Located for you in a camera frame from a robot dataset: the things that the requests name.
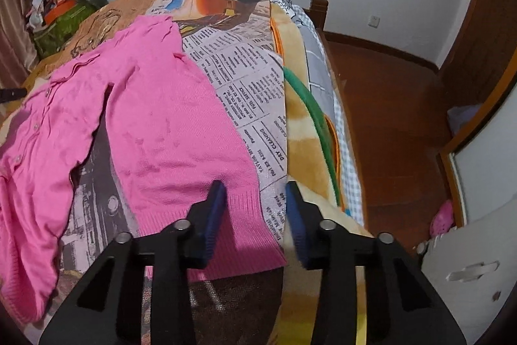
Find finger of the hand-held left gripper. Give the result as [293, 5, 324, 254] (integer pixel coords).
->
[0, 87, 26, 103]

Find pink slipper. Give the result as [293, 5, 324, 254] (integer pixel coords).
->
[429, 199, 455, 236]

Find wooden framed door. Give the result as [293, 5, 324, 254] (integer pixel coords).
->
[436, 86, 517, 228]

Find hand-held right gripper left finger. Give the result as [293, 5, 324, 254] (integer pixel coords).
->
[38, 180, 227, 345]

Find wooden wardrobe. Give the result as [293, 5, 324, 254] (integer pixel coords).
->
[438, 0, 517, 135]

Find striped brown curtain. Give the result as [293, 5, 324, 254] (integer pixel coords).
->
[0, 0, 45, 87]

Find pink knit cardigan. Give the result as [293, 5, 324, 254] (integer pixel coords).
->
[0, 14, 288, 323]

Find grey patterned quilt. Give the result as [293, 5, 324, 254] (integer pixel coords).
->
[291, 3, 344, 135]

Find black white patterned pillow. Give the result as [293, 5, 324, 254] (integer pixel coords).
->
[269, 0, 295, 21]

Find green bag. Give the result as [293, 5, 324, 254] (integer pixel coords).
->
[34, 3, 100, 59]

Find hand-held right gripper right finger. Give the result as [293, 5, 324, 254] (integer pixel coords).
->
[285, 181, 469, 345]

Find lavender cloth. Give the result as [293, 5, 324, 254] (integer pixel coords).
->
[448, 104, 481, 135]

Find blue checked bedsheet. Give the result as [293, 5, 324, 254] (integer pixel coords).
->
[332, 98, 366, 226]

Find wooden bedpost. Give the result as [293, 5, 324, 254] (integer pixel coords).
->
[310, 0, 330, 30]

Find orange box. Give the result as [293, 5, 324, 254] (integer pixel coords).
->
[44, 0, 79, 24]

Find white foam box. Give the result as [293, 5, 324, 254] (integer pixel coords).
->
[416, 203, 513, 345]

